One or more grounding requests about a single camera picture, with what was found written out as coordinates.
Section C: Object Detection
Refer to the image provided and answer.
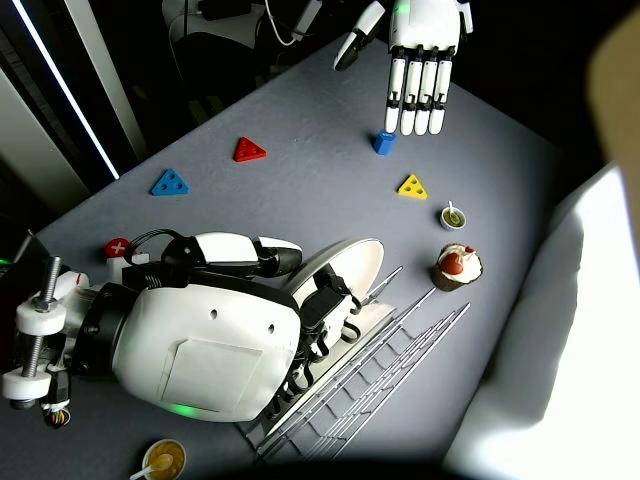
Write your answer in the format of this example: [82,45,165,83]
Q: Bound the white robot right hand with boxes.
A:
[112,230,364,424]

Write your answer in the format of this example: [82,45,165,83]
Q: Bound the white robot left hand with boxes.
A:
[333,0,474,137]

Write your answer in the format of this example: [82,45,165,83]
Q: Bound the white plate two leaf prints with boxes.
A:
[282,238,386,309]

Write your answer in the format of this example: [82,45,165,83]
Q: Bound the small dip cup yellow sauce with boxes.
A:
[142,438,188,480]

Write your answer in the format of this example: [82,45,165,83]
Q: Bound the blue hexagonal prism block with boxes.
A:
[373,128,398,156]

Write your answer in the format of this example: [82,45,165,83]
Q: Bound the red cylinder block white cross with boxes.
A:
[104,237,132,259]

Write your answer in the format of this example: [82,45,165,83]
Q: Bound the yellow triangle block three holes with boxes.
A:
[397,173,430,201]

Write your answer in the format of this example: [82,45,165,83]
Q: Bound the blue triangle block three holes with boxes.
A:
[150,168,191,197]

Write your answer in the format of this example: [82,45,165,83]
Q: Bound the small dip cup green sauce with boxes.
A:
[439,205,468,232]

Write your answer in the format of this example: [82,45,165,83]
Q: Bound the blurred beige object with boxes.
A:
[585,7,640,241]

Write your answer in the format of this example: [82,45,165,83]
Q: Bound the red triangle block three holes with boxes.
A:
[233,136,268,163]

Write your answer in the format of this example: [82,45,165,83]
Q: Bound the cupcake with cream and strawberry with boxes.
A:
[431,243,484,293]

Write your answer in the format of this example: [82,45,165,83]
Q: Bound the glowing white light strip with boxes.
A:
[10,0,121,180]

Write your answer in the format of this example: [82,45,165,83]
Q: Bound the white cloth backdrop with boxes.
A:
[442,162,640,480]

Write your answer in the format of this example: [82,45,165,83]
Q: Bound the white usb cable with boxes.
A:
[263,0,324,47]

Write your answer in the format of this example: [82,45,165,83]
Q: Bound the chrome wire dish rack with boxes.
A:
[234,264,472,462]

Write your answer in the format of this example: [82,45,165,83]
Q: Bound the white frame post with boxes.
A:
[63,0,149,156]

